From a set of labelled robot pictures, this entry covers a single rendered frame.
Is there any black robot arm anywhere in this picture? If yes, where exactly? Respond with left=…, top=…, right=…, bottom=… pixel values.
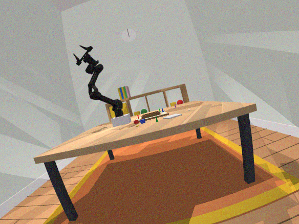
left=83, top=53, right=124, bottom=118

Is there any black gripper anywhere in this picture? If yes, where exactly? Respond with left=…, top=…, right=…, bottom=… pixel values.
left=73, top=45, right=93, bottom=66

